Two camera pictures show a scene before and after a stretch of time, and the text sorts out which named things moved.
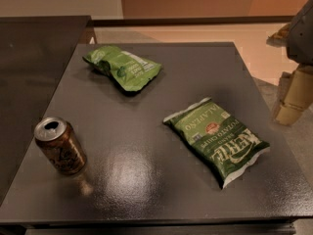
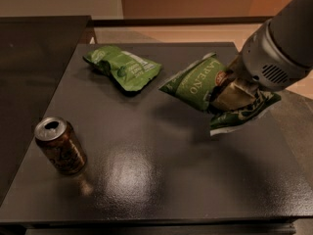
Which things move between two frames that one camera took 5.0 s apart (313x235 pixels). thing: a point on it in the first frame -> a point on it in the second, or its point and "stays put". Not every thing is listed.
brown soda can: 59,140 stays put
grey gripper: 301,38 -> 264,60
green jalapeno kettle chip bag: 219,140 -> 195,85
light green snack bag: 127,70 stays put
